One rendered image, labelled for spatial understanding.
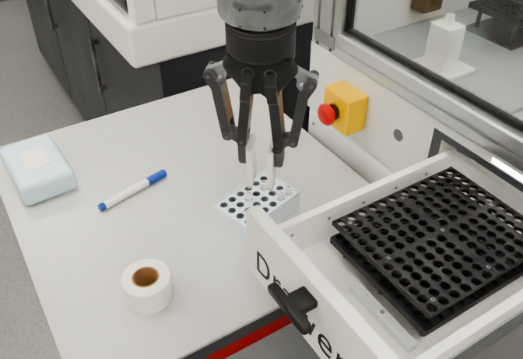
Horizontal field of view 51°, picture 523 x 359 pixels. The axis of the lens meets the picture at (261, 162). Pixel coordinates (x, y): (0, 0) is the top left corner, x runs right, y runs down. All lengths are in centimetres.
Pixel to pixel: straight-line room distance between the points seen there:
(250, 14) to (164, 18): 76
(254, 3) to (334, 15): 49
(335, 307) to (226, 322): 23
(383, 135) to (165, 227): 41
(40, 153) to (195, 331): 47
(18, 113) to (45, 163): 182
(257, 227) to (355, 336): 19
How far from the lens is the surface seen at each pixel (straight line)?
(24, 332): 185
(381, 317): 70
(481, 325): 67
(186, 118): 119
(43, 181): 101
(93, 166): 109
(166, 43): 131
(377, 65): 94
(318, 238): 78
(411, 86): 89
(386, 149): 99
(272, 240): 67
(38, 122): 275
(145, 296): 79
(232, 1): 55
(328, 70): 106
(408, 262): 70
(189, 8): 131
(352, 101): 96
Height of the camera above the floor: 140
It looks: 38 degrees down
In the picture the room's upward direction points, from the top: straight up
